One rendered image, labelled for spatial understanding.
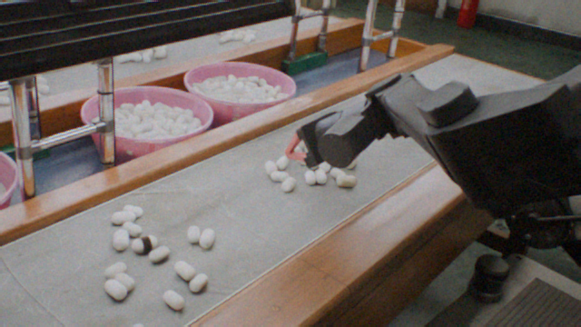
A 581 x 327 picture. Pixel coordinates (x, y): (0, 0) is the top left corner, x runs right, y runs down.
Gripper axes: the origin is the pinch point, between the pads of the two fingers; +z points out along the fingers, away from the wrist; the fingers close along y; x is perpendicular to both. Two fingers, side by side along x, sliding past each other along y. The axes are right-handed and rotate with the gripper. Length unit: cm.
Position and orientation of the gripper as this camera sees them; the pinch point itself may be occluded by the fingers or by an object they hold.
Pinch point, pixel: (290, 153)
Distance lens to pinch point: 104.8
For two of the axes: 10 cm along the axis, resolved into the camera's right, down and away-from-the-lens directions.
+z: -6.5, 2.7, 7.1
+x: 4.2, 9.1, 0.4
